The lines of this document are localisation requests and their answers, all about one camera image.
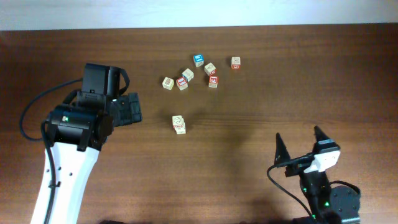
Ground pineapple wooden block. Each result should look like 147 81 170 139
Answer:
162 77 175 90

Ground red R wooden block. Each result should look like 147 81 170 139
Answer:
208 76 219 88

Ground far right red block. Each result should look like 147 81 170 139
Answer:
231 57 241 69

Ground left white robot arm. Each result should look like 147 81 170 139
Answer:
31 63 142 223

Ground green N wooden block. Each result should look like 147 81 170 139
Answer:
174 122 186 134

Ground plain top red-side block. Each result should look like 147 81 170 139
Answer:
204 63 216 77

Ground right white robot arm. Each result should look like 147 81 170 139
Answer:
267 126 361 224

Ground red I wooden block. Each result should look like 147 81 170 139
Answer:
175 77 188 90

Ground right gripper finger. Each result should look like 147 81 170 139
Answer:
313 126 338 153
274 133 291 167

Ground blue top wooden block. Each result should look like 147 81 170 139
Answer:
193 54 204 67

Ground plain top blue-side block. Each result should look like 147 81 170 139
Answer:
182 68 194 82

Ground number 2 wooden block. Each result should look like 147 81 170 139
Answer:
172 115 184 129

